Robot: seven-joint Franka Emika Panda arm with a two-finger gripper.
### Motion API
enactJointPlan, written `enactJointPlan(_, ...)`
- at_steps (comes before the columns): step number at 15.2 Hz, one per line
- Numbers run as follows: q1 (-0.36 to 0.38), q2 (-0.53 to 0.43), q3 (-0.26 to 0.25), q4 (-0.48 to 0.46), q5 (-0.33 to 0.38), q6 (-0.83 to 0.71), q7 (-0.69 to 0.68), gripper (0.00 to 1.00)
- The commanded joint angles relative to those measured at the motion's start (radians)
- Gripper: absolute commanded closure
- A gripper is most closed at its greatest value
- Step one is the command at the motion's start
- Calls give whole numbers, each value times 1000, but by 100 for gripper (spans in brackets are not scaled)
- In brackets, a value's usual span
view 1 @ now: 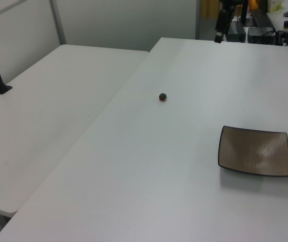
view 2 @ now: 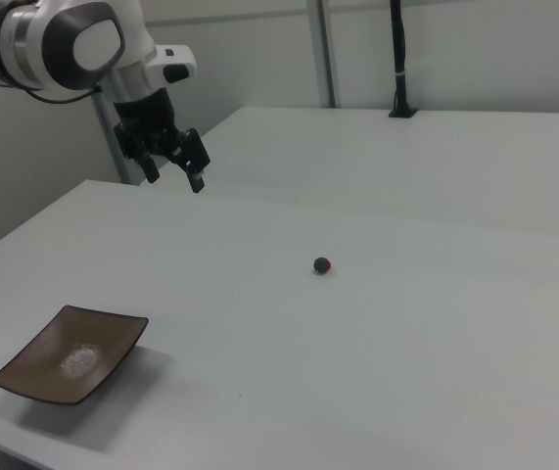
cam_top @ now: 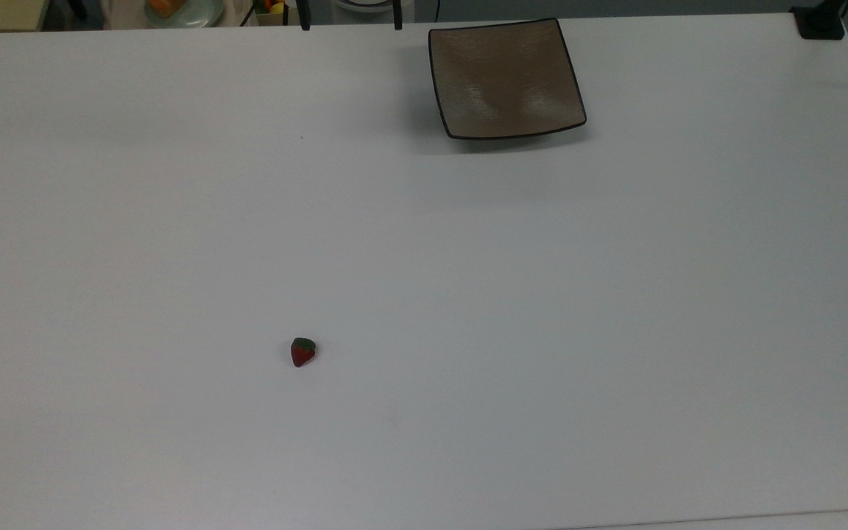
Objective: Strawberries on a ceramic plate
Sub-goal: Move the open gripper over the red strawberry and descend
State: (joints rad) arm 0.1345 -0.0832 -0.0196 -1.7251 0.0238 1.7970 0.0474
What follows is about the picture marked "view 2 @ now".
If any grey metal partition post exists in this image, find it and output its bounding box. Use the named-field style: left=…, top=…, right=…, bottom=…
left=306, top=0, right=337, bottom=109
left=92, top=91, right=134, bottom=185

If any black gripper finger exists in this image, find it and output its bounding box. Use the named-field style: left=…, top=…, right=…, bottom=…
left=114, top=121, right=161, bottom=185
left=169, top=127, right=211, bottom=194

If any brown square ceramic plate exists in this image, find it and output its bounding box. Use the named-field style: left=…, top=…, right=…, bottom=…
left=0, top=304, right=151, bottom=406

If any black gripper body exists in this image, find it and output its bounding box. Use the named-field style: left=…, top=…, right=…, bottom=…
left=112, top=86, right=183, bottom=154

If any black camera stand pole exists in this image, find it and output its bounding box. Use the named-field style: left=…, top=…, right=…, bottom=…
left=388, top=0, right=418, bottom=119

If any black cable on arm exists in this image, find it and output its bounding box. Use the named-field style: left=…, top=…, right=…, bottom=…
left=18, top=83, right=104, bottom=106

